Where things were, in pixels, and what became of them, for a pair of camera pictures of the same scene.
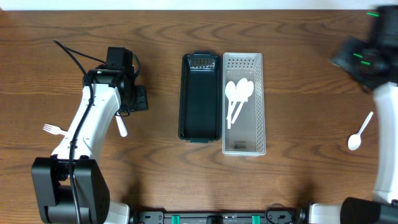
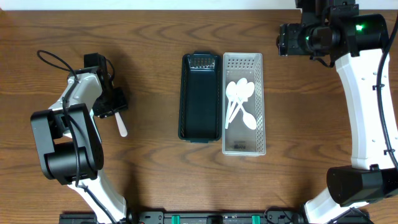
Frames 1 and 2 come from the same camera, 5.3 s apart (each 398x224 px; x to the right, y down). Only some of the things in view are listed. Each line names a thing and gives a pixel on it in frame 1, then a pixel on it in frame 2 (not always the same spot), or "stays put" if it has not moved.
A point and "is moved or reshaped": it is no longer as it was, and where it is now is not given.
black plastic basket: (199, 113) stays put
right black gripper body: (343, 54) → (286, 39)
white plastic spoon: (122, 127) stays put
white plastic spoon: (354, 140) is moved or reshaped
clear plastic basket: (247, 135) stays put
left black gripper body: (140, 98) → (113, 104)
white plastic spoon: (241, 93) stays put
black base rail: (217, 217) stays put
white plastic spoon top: (230, 93) stays put
